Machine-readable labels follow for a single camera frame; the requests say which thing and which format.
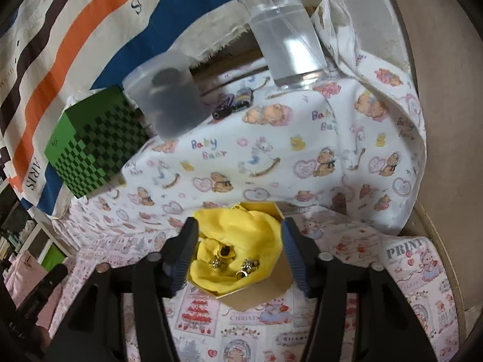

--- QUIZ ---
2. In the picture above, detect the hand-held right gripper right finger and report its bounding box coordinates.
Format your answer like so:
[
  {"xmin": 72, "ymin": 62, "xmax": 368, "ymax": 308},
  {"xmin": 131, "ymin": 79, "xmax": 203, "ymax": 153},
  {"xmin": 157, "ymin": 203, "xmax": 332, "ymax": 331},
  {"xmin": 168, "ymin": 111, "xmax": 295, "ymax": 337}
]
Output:
[{"xmin": 280, "ymin": 217, "xmax": 439, "ymax": 362}]

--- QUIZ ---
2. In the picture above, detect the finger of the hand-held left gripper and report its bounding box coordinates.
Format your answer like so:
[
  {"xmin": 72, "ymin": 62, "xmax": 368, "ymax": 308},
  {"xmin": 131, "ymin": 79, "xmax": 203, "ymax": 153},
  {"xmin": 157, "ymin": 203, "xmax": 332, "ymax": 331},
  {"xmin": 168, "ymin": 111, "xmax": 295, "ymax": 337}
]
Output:
[{"xmin": 36, "ymin": 263, "xmax": 69, "ymax": 298}]

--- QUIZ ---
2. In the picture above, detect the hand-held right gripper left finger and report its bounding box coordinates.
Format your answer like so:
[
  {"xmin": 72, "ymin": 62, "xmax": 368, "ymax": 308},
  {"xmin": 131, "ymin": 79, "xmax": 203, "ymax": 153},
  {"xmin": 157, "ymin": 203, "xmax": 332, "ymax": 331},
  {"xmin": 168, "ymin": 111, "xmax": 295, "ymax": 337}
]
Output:
[{"xmin": 45, "ymin": 218, "xmax": 200, "ymax": 362}]

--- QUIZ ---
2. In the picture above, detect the gold hexagonal box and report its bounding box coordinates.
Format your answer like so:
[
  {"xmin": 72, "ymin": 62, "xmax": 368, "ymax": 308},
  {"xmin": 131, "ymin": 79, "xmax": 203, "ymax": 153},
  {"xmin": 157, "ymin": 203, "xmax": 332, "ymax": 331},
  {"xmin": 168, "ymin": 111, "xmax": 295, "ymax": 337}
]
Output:
[{"xmin": 189, "ymin": 202, "xmax": 302, "ymax": 312}]

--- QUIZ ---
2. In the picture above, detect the yellow cloth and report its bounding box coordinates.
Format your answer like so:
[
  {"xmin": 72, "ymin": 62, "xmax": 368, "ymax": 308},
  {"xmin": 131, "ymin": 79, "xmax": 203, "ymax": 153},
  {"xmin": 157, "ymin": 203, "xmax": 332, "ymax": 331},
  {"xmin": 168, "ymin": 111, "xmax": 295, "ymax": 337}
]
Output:
[{"xmin": 189, "ymin": 204, "xmax": 283, "ymax": 295}]

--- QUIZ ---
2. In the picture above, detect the pink bag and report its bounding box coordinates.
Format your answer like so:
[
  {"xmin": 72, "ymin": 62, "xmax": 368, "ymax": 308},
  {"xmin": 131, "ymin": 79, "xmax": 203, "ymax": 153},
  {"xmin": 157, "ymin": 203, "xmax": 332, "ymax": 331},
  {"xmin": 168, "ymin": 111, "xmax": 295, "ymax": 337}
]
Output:
[{"xmin": 3, "ymin": 251, "xmax": 80, "ymax": 329}]

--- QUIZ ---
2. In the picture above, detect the patchwork print cloth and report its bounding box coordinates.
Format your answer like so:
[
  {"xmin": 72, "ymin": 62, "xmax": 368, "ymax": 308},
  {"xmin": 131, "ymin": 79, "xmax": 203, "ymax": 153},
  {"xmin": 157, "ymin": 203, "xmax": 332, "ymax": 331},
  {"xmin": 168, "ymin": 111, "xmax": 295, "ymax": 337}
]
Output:
[{"xmin": 45, "ymin": 196, "xmax": 466, "ymax": 362}]

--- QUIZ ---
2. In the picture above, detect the storage shelf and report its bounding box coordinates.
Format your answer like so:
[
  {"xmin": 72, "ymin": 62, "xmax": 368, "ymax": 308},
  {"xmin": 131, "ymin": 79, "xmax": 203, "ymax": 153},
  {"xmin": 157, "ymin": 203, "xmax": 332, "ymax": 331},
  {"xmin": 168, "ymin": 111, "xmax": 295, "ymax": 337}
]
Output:
[{"xmin": 0, "ymin": 181, "xmax": 72, "ymax": 272}]

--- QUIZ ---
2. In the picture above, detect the bear print cloth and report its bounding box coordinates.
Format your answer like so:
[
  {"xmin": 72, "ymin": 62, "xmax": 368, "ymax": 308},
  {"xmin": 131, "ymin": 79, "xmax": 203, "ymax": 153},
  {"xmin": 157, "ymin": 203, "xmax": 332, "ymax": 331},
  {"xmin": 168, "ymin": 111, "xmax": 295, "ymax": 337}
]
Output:
[{"xmin": 72, "ymin": 0, "xmax": 427, "ymax": 236}]

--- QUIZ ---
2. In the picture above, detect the green checkered box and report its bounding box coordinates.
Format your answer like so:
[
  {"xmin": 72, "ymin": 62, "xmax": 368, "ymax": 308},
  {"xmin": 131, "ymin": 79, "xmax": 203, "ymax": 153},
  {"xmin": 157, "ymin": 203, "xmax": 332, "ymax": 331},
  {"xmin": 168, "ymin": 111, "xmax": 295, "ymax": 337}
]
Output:
[{"xmin": 44, "ymin": 85, "xmax": 149, "ymax": 200}]

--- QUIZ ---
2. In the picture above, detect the translucent plastic cup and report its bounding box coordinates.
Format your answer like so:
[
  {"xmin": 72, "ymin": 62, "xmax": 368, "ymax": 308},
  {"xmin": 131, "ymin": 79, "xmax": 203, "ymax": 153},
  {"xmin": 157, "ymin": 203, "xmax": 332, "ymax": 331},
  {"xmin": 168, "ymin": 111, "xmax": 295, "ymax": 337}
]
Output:
[{"xmin": 123, "ymin": 51, "xmax": 209, "ymax": 142}]

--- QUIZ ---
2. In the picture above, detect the clear spray bottle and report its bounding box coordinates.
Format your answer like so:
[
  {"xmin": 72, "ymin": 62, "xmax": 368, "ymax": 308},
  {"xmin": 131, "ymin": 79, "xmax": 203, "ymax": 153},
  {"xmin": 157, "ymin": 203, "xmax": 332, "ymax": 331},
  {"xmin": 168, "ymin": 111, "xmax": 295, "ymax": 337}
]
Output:
[{"xmin": 236, "ymin": 0, "xmax": 330, "ymax": 90}]

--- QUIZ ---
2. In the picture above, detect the striped printed blanket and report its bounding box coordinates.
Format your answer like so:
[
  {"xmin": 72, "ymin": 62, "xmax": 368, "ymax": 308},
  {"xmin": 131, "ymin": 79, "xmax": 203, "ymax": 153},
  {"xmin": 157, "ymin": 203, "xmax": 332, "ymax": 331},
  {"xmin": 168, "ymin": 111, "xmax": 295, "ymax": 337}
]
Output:
[{"xmin": 0, "ymin": 0, "xmax": 295, "ymax": 219}]

